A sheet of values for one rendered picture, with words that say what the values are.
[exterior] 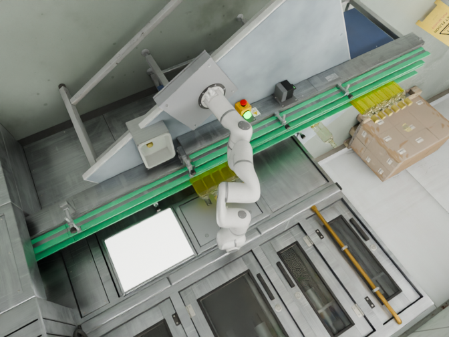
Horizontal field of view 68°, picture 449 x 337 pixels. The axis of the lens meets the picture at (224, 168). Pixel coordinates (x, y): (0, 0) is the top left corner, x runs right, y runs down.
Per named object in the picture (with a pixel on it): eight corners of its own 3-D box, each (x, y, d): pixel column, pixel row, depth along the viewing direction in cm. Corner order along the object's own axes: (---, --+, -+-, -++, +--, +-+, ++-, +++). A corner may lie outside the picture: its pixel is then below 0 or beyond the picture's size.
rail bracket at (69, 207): (65, 205, 176) (77, 241, 166) (51, 192, 161) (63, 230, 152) (74, 201, 177) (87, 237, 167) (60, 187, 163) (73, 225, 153)
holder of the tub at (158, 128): (143, 162, 187) (148, 172, 184) (130, 133, 163) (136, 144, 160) (170, 149, 191) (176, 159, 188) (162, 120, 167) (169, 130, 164)
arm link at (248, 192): (228, 158, 136) (229, 187, 127) (261, 160, 137) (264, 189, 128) (225, 178, 147) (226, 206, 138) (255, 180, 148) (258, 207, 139)
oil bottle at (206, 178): (193, 168, 195) (210, 197, 185) (192, 163, 190) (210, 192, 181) (202, 164, 196) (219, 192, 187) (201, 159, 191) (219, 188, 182)
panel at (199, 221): (102, 241, 186) (123, 297, 171) (100, 239, 183) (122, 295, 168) (240, 172, 207) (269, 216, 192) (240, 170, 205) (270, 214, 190)
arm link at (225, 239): (244, 215, 151) (238, 233, 169) (217, 220, 148) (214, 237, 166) (250, 233, 147) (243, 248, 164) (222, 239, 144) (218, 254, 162)
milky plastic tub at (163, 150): (141, 158, 182) (147, 170, 178) (130, 134, 163) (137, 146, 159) (170, 145, 186) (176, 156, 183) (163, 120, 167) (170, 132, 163)
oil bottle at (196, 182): (184, 172, 194) (201, 202, 184) (184, 168, 189) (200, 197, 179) (193, 168, 195) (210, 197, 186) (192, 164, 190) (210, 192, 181)
